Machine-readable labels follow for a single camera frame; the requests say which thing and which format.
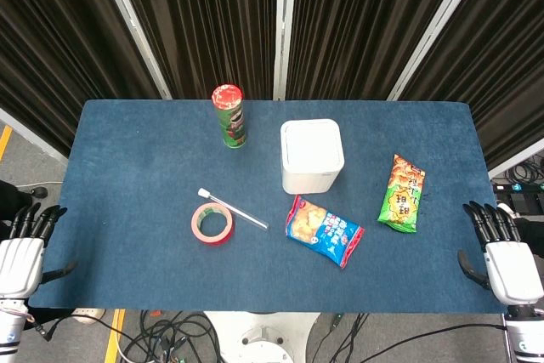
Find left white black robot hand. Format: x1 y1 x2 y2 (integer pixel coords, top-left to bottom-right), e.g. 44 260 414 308
0 204 78 300

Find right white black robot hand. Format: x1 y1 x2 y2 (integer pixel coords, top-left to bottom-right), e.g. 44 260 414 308
457 201 544 305

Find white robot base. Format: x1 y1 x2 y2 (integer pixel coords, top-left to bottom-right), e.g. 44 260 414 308
202 310 320 363

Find white square container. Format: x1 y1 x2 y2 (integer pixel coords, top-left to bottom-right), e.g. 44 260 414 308
280 118 345 196

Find green chips can red lid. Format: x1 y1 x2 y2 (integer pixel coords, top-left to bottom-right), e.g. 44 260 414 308
211 84 248 150

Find black power strip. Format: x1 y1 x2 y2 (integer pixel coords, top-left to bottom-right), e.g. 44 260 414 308
492 182 544 194

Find white shoe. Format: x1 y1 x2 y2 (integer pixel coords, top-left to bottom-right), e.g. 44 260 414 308
70 308 106 325

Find green orange snack bag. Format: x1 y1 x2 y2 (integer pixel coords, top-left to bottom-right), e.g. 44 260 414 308
377 154 427 234

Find blue table mat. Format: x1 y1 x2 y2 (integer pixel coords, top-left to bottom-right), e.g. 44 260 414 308
27 99 510 315

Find blue snack bag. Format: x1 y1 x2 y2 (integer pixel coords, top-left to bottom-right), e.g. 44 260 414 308
285 195 366 269

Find red adhesive tape roll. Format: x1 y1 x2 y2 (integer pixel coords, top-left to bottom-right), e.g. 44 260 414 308
190 202 235 247

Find black curtain panel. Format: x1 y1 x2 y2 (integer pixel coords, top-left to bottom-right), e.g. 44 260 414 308
285 0 469 101
0 0 159 156
399 0 544 172
110 0 280 100

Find clear tube white cap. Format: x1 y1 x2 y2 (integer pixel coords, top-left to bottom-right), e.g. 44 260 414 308
197 187 270 231

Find black floor cables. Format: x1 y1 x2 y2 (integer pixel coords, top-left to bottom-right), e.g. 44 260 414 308
116 309 226 363

